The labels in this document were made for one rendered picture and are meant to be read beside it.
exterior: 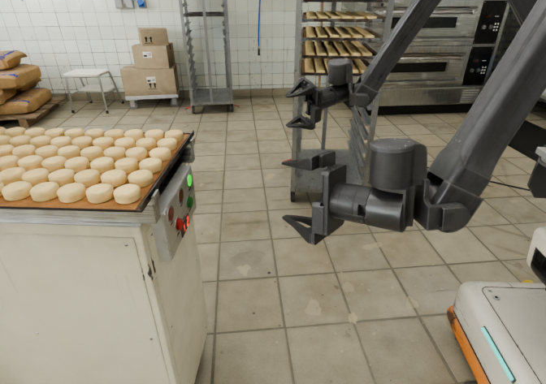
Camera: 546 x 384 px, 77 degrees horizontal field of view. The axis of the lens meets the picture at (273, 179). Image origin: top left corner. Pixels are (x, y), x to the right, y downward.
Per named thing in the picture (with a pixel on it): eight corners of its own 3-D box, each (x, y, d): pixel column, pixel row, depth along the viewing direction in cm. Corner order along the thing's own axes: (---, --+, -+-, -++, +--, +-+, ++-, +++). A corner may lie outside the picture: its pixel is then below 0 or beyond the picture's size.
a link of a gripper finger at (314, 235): (272, 235, 58) (322, 248, 53) (272, 194, 56) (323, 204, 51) (293, 222, 63) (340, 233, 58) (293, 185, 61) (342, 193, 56)
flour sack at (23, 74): (19, 90, 345) (12, 73, 337) (-29, 92, 338) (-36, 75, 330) (45, 75, 407) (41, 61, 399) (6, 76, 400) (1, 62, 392)
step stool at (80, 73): (124, 102, 441) (116, 66, 419) (108, 114, 402) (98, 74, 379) (90, 102, 442) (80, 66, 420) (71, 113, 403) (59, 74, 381)
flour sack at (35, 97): (30, 115, 361) (25, 101, 354) (-14, 118, 355) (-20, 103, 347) (56, 97, 423) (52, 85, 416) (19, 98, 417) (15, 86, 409)
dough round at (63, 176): (63, 188, 72) (60, 180, 71) (45, 184, 73) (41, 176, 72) (81, 177, 76) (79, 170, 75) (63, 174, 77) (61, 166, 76)
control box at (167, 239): (158, 261, 81) (147, 213, 75) (185, 205, 102) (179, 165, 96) (172, 261, 81) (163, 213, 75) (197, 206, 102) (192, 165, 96)
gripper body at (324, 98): (304, 83, 98) (325, 75, 100) (303, 113, 105) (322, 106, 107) (317, 92, 94) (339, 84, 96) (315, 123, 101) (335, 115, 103)
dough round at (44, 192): (36, 204, 66) (32, 196, 65) (29, 196, 69) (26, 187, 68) (64, 196, 69) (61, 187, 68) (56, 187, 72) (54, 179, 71)
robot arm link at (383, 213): (406, 241, 46) (417, 223, 50) (409, 193, 43) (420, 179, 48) (357, 230, 49) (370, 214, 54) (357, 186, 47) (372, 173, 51)
